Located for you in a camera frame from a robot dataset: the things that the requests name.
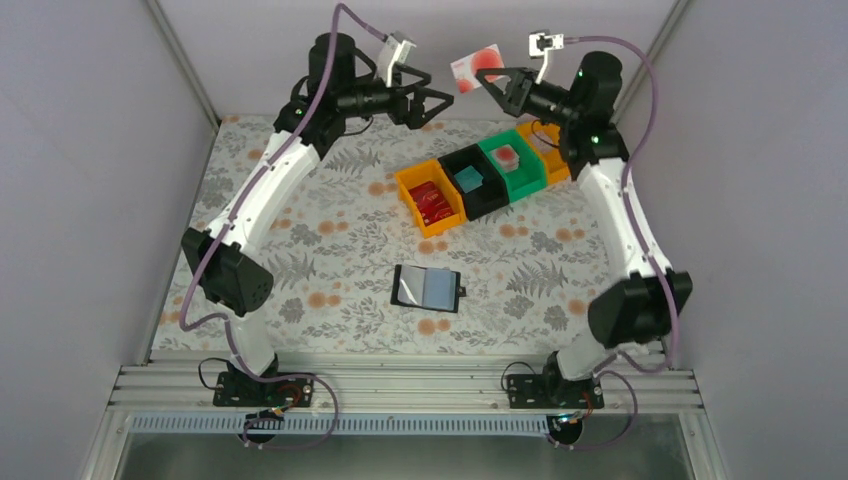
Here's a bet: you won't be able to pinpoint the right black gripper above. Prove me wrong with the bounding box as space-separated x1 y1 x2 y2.
476 68 580 127

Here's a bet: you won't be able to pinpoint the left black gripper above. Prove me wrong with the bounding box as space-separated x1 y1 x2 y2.
337 65 452 129

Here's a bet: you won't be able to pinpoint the white card with red circle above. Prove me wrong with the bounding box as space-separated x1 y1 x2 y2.
450 44 505 94

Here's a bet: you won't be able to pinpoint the black leather card holder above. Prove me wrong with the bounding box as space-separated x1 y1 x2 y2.
389 264 467 313

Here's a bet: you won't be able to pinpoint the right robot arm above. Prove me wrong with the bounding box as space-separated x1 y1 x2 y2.
475 51 693 410

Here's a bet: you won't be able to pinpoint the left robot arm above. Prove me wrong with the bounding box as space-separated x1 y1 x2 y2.
179 31 454 407

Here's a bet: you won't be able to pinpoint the white cards in orange bin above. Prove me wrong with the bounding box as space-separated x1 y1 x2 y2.
528 131 559 155

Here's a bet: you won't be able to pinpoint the white red-circle cards stack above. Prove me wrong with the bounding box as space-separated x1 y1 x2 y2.
489 144 521 173

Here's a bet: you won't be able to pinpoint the teal cards stack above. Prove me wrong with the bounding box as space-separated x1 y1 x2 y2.
454 165 484 193

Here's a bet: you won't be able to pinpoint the red VIP cards stack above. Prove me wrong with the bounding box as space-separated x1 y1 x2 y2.
409 181 455 225

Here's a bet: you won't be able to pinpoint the green bin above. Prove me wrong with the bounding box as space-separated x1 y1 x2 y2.
478 129 547 203

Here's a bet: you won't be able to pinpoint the near orange bin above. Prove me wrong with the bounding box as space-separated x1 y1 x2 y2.
394 159 468 238

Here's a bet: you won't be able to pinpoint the orange bin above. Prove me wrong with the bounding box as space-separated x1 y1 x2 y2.
394 159 468 238
516 120 571 185

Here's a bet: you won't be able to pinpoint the far orange bin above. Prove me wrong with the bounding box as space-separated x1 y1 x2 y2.
516 120 571 185

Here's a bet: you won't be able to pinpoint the black bin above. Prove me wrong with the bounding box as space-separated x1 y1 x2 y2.
438 144 509 221

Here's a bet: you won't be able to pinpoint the floral table mat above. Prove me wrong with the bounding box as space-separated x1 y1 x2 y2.
152 115 664 356

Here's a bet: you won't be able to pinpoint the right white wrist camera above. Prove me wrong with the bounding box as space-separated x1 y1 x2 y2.
528 30 565 84

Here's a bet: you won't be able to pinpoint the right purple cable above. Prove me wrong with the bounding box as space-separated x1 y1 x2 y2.
547 34 682 453

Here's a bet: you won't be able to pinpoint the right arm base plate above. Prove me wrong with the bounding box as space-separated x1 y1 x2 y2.
505 374 605 410

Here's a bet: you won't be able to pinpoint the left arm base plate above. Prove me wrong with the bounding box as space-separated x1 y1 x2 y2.
212 371 314 409

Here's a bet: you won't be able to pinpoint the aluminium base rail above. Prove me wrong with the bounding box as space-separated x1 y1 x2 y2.
108 350 704 414

